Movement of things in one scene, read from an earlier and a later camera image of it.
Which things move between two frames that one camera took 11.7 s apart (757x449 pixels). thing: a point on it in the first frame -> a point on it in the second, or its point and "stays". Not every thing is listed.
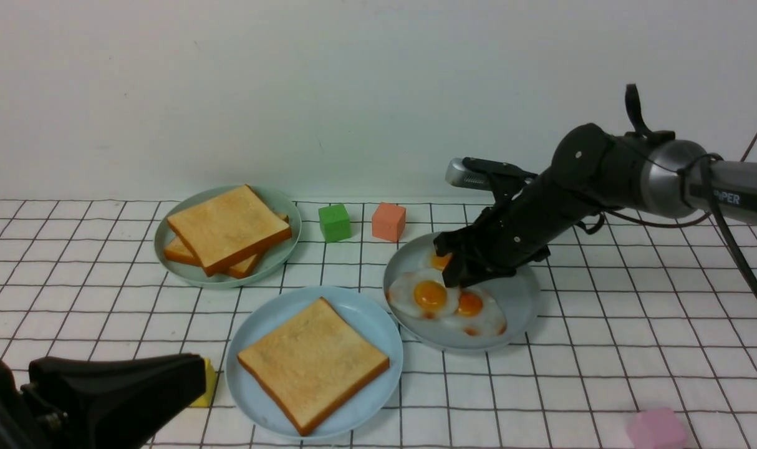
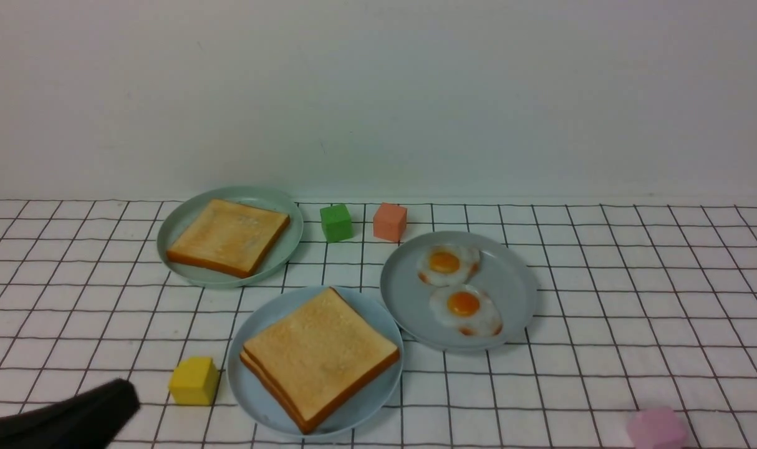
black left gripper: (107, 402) -> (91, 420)
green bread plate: (265, 261) stays
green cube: (334, 222) stays
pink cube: (656, 428) stays
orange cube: (388, 221) stays
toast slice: (229, 229) -> (315, 359)
